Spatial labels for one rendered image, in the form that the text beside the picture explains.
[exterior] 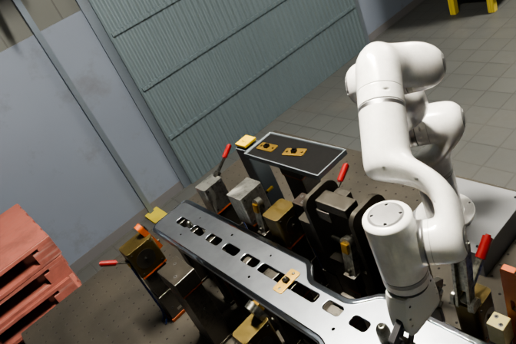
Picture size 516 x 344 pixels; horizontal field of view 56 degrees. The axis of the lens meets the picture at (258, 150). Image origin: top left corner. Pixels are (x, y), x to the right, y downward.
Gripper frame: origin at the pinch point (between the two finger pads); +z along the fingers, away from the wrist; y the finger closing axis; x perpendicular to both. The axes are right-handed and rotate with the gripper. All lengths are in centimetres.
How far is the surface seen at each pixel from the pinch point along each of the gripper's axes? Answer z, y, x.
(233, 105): 76, -145, -293
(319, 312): 11.8, 2.7, -31.2
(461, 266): -3.5, -15.3, -0.1
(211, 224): 12, -5, -91
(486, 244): -2.0, -24.2, 0.7
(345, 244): 2.7, -13.1, -32.2
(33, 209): 51, 30, -301
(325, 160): -4, -34, -55
